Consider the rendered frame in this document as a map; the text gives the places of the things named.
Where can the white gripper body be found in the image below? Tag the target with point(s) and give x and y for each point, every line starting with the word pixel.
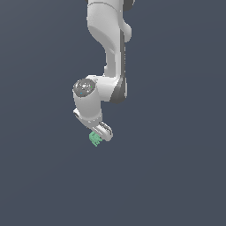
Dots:
pixel 97 125

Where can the small green object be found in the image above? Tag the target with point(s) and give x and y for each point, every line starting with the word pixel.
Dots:
pixel 95 139

